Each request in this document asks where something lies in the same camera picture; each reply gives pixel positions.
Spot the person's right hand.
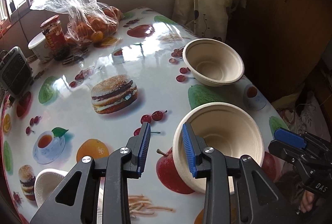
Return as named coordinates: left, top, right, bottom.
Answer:
left=300, top=190, right=315, bottom=213

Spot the dark wooden cabinet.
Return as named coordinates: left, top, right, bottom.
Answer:
left=226, top=0, right=331, bottom=102

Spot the red label glass jar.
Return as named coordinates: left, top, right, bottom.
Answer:
left=40, top=15, right=70, bottom=61

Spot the beige paper bowl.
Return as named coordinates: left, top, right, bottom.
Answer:
left=172, top=102, right=265, bottom=194
left=182, top=39, right=245, bottom=87

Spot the white paper plate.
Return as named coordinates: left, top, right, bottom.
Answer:
left=34, top=168, right=67, bottom=208

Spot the small grey heater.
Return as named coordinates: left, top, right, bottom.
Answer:
left=0, top=46, right=32, bottom=98

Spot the clear plastic bag of oranges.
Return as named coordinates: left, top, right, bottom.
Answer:
left=30, top=0, right=123, bottom=45

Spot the white plastic tub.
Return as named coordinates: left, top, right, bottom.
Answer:
left=28, top=32, right=53, bottom=63

